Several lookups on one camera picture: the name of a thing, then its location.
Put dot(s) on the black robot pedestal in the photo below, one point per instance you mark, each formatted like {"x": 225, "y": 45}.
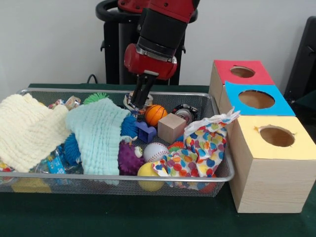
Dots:
{"x": 111, "y": 49}

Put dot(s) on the shallow silver mesh bin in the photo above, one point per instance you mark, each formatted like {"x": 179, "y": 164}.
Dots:
{"x": 74, "y": 188}

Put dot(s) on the cream waffle cloth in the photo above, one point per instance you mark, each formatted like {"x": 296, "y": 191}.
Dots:
{"x": 27, "y": 130}

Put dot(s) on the small orange basketball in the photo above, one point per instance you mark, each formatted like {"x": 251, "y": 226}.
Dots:
{"x": 155, "y": 114}

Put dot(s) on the yellow ball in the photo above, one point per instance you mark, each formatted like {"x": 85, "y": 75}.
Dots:
{"x": 145, "y": 172}

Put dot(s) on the purple toy block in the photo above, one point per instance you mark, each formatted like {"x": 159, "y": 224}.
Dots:
{"x": 145, "y": 132}

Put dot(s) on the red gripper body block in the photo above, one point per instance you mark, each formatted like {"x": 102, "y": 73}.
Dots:
{"x": 150, "y": 66}

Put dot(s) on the polka dot paper napkin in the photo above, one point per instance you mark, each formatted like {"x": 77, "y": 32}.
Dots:
{"x": 202, "y": 150}

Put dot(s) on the wooden box with three holes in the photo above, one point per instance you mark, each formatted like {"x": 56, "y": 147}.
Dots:
{"x": 269, "y": 187}

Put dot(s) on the dark green table cloth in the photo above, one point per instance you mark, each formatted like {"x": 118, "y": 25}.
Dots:
{"x": 123, "y": 217}
{"x": 308, "y": 98}

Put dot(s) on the mint waffle cloth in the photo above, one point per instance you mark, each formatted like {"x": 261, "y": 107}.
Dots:
{"x": 98, "y": 133}

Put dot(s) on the white baseball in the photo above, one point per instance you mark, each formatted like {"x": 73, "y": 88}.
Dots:
{"x": 156, "y": 151}

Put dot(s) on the crushed silver can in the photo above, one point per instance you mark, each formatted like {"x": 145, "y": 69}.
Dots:
{"x": 127, "y": 101}

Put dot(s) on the black stand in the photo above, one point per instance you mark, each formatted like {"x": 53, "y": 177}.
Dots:
{"x": 303, "y": 61}

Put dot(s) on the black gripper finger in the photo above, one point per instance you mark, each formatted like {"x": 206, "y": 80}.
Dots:
{"x": 147, "y": 91}
{"x": 137, "y": 90}

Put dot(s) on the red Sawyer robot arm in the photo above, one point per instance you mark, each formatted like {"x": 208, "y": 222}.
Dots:
{"x": 163, "y": 27}

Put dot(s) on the purple spiky toy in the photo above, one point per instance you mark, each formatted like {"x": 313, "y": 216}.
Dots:
{"x": 128, "y": 160}

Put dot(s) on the plain wooden cube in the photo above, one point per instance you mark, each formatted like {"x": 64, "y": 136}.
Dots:
{"x": 171, "y": 128}

